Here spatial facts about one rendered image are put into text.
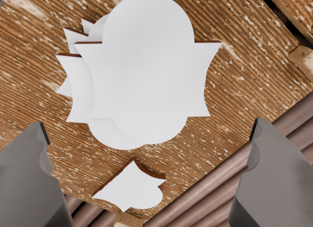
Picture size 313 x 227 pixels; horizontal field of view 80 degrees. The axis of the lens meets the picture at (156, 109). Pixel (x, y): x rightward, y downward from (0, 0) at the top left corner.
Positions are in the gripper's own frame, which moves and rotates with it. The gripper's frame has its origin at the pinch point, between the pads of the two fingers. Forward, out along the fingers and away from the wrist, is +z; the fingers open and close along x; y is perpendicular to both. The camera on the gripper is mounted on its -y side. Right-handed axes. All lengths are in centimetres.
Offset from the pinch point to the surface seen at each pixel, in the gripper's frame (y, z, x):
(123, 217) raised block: 29.3, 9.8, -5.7
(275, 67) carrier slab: 0.6, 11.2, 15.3
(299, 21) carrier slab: -4.5, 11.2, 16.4
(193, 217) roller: 35.6, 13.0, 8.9
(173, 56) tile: -2.6, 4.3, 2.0
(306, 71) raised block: 0.6, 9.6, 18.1
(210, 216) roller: 36.7, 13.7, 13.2
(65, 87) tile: 1.4, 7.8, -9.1
